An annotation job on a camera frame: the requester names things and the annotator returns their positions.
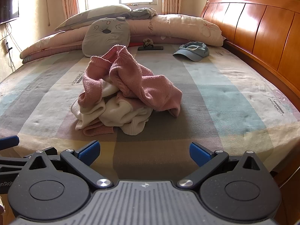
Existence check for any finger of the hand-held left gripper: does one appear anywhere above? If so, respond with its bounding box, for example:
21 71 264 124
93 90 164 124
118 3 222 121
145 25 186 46
0 147 58 176
0 135 20 150

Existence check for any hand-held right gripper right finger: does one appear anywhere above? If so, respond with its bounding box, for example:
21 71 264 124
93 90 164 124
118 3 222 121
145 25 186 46
176 142 261 189

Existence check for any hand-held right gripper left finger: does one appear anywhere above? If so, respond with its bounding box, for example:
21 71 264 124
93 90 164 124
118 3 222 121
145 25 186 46
29 140 113 191

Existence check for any pink and white sweater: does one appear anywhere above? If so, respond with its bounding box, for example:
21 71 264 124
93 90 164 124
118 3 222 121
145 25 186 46
71 44 183 136

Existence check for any blue baseball cap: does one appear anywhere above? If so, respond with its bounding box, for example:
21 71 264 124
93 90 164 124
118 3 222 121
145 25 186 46
173 42 209 62

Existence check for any grey cat-face cushion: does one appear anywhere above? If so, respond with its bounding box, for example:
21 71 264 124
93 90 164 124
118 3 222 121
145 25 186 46
82 17 131 58

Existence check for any folded floral quilt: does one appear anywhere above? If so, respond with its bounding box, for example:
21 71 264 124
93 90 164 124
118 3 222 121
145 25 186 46
20 14 227 64

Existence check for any grey pillow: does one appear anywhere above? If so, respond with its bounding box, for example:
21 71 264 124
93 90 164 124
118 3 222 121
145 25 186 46
55 4 132 32

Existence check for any wooden headboard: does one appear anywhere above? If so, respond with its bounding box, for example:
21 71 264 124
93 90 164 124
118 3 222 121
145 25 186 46
200 0 300 113

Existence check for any grey-green folded cloth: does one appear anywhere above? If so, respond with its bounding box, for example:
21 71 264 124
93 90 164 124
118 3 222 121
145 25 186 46
130 7 158 20

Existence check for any wall television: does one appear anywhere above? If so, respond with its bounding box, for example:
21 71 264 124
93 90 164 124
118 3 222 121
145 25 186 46
0 0 19 24

